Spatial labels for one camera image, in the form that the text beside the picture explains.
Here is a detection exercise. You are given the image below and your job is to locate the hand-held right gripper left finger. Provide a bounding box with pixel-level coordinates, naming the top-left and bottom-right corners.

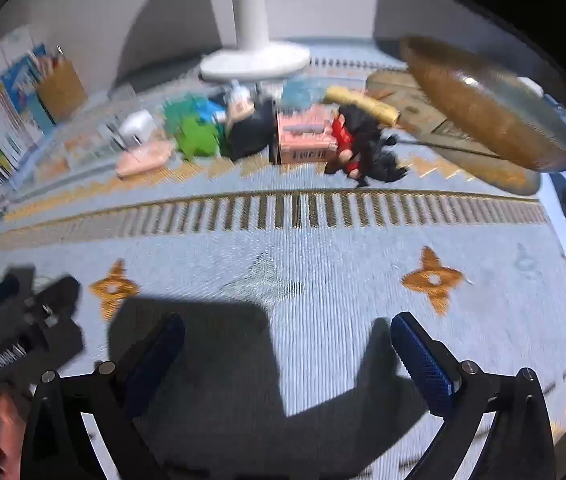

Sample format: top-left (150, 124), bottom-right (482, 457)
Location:
top-left (20, 312), bottom-right (186, 480)

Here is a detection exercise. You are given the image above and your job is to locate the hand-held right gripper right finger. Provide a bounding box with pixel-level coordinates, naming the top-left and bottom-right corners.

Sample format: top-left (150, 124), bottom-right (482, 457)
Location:
top-left (390, 311), bottom-right (558, 480)

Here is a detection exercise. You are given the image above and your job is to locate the pale pink case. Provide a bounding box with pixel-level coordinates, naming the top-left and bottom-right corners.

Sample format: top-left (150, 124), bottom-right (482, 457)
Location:
top-left (115, 140), bottom-right (176, 178)

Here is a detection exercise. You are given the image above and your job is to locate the white cube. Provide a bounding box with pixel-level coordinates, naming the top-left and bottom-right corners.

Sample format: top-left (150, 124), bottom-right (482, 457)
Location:
top-left (118, 110), bottom-right (156, 148)

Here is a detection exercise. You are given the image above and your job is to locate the red and black toy figure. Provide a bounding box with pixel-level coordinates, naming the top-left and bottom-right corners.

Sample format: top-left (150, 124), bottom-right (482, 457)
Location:
top-left (325, 102), bottom-right (411, 188)

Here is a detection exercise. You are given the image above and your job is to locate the pink box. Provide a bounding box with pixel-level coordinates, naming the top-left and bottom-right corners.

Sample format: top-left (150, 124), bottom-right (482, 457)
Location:
top-left (275, 105), bottom-right (338, 166)

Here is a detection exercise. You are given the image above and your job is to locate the amber ribbed glass bowl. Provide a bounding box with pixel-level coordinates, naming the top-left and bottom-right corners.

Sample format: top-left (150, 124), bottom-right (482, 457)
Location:
top-left (399, 35), bottom-right (566, 173)

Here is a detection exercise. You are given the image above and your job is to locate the yellow rectangular block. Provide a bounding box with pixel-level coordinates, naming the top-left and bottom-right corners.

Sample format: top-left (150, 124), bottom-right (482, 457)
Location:
top-left (324, 85), bottom-right (401, 128)

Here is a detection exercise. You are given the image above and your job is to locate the clear correction tape dispenser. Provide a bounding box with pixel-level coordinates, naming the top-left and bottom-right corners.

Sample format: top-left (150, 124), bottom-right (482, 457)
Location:
top-left (280, 80), bottom-right (326, 113)

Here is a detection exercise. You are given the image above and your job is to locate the person's left hand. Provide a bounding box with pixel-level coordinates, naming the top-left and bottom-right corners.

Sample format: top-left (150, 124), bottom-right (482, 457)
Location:
top-left (0, 387), bottom-right (28, 471)

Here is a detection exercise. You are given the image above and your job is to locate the blue patterned woven mat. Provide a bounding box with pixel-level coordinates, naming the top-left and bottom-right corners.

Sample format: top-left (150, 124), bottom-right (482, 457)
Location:
top-left (0, 35), bottom-right (566, 480)

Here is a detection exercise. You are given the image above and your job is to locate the brown wooden pen holder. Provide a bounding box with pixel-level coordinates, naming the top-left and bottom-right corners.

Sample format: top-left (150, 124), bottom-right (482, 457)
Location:
top-left (37, 55), bottom-right (88, 123)

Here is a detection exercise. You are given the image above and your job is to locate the green toy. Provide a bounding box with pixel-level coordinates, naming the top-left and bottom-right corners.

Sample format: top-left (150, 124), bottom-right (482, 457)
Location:
top-left (163, 97), bottom-right (224, 161)

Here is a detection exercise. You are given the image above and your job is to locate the blue cover book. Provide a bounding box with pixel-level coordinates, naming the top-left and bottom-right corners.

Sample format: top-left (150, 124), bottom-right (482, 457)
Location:
top-left (0, 42), bottom-right (56, 133)

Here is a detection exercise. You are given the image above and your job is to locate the black rounded object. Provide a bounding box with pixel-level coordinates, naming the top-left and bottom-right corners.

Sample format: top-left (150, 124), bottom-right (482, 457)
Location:
top-left (220, 97), bottom-right (278, 163)

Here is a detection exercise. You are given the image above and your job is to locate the white and blue small figure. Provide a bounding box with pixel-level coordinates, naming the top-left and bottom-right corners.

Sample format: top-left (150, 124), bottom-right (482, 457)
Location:
top-left (223, 80), bottom-right (258, 126)

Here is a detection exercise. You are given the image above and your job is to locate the white desk lamp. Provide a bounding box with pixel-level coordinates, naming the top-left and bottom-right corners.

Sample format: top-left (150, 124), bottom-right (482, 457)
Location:
top-left (199, 0), bottom-right (311, 82)

